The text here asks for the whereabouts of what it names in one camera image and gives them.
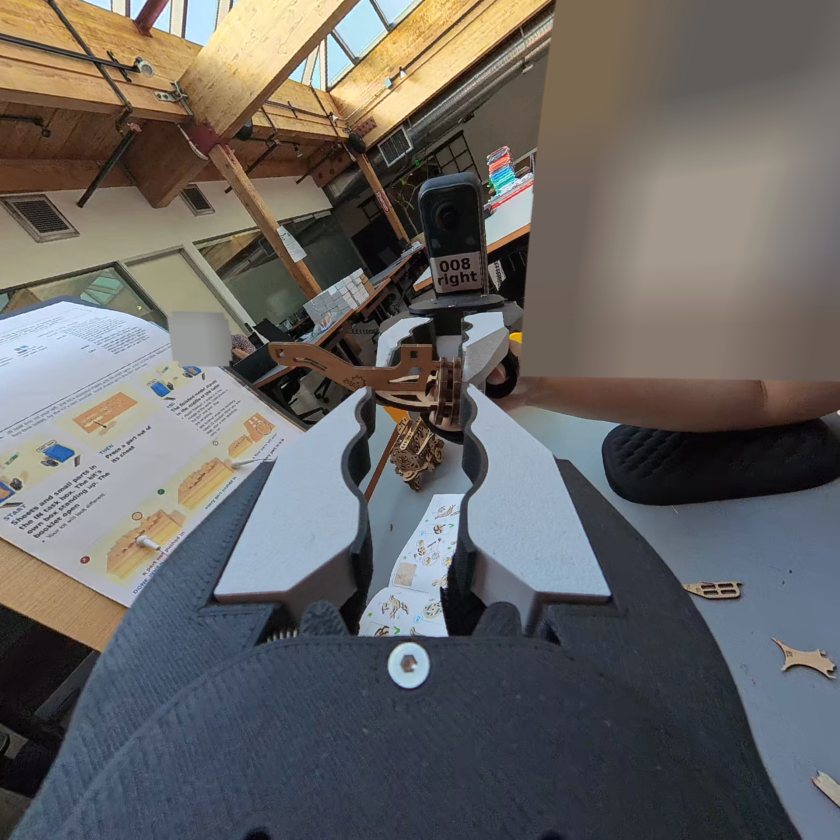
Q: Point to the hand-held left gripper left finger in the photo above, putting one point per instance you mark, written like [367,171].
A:
[295,518]

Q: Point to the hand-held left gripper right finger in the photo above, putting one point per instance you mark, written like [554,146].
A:
[531,518]

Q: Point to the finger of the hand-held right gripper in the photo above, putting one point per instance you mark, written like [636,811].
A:
[392,338]
[489,341]

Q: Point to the wooden model arm with gears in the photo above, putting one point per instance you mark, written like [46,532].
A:
[341,371]

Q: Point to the person's right forearm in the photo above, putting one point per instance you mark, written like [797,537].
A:
[656,403]

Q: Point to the assembled wooden gear model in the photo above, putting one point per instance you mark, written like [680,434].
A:
[417,453]

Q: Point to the person's right hand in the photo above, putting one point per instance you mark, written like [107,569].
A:
[528,394]

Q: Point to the yellow plastic bin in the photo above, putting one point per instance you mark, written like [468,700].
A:
[516,337]

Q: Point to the wooden background desk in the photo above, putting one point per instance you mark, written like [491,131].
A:
[341,323]

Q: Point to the stack of white boxes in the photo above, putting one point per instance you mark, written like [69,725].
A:
[334,295]

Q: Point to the stack of coloured sheets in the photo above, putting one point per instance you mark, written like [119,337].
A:
[508,170]

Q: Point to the assembly instruction booklet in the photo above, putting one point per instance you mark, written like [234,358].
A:
[420,544]

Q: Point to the black office chair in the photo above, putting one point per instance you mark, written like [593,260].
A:
[289,387]

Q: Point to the paper notice on pillar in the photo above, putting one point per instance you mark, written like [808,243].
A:
[292,241]

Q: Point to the black quilted wrist rest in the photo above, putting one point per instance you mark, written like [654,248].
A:
[689,466]

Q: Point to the slotted flat wooden part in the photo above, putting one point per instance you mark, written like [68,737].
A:
[695,589]

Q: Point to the printed instruction poster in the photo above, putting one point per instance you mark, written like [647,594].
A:
[98,394]

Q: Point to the wooden side table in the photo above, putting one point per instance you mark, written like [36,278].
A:
[39,590]

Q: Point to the star-shaped flat wooden part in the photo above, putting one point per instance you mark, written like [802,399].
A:
[804,658]

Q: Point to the wall vent grille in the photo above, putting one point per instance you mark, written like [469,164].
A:
[395,145]
[197,200]
[39,216]

